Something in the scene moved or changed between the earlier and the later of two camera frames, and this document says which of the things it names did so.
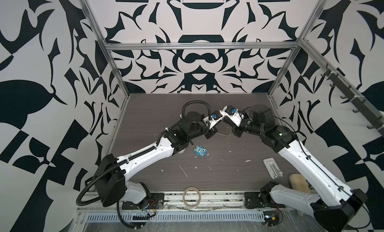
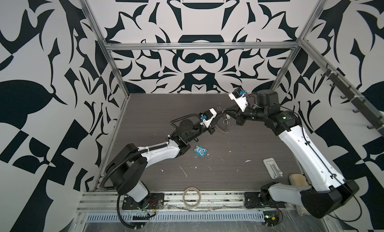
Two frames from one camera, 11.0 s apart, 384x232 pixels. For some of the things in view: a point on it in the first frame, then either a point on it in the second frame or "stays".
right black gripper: (236, 131) -> (239, 116)
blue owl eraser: (200, 150) stays
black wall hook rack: (352, 97) stays
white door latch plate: (272, 168) stays
